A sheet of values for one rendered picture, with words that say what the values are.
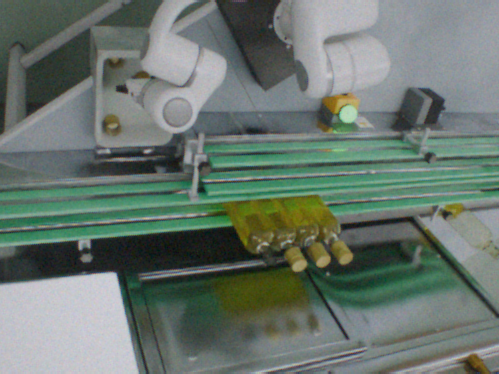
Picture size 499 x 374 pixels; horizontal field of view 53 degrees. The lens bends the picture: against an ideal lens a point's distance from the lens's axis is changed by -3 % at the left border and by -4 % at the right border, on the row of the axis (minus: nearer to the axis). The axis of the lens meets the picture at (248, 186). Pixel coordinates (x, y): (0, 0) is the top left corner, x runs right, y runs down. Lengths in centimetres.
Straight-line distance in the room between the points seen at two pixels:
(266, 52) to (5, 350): 83
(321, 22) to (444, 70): 78
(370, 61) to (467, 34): 70
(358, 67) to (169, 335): 64
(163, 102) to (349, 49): 34
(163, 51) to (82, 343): 58
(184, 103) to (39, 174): 46
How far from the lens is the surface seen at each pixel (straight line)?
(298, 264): 110
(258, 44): 119
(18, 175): 118
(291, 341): 112
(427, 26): 150
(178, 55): 82
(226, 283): 120
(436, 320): 137
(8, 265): 129
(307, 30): 89
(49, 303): 114
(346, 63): 92
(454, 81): 165
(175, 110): 84
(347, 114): 133
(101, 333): 108
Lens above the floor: 184
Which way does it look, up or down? 48 degrees down
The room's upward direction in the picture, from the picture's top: 149 degrees clockwise
